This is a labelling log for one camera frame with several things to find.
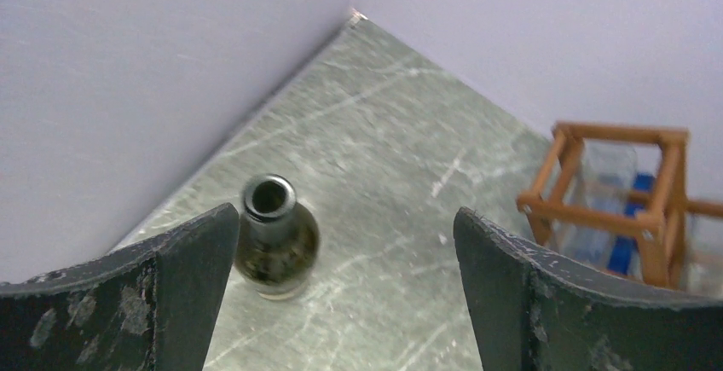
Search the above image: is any blue square glass bottle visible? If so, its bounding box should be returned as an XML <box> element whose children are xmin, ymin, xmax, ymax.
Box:
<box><xmin>607</xmin><ymin>171</ymin><xmax>659</xmax><ymax>276</ymax></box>

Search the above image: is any dark green wine bottle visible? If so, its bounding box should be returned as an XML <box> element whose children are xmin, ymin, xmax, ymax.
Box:
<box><xmin>234</xmin><ymin>173</ymin><xmax>321</xmax><ymax>300</ymax></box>

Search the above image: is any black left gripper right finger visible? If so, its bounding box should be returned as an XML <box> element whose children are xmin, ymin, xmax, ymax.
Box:
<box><xmin>453</xmin><ymin>207</ymin><xmax>722</xmax><ymax>370</ymax></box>

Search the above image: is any brown wooden wine rack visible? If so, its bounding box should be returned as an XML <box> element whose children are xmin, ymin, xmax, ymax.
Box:
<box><xmin>517</xmin><ymin>121</ymin><xmax>722</xmax><ymax>288</ymax></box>

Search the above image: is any clear glass bottle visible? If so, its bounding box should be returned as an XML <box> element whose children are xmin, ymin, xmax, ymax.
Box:
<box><xmin>551</xmin><ymin>141</ymin><xmax>638</xmax><ymax>269</ymax></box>

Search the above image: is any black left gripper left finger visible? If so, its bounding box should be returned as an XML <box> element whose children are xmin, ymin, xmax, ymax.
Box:
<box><xmin>1</xmin><ymin>203</ymin><xmax>240</xmax><ymax>370</ymax></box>

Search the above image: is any clear glass jar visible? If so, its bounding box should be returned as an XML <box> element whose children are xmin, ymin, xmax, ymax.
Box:
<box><xmin>681</xmin><ymin>214</ymin><xmax>722</xmax><ymax>299</ymax></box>

